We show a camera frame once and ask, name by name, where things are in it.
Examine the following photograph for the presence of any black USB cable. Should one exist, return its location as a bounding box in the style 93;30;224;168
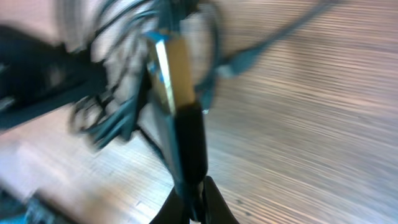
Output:
136;30;209;200

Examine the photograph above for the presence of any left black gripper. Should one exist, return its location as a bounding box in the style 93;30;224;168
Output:
1;24;108;130

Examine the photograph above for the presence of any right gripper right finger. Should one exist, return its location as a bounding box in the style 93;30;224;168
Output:
203;176;239;224

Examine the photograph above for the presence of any black cable bundle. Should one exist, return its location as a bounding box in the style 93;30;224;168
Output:
68;0;343;150

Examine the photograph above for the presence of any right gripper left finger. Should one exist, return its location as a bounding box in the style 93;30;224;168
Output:
150;188;190;224

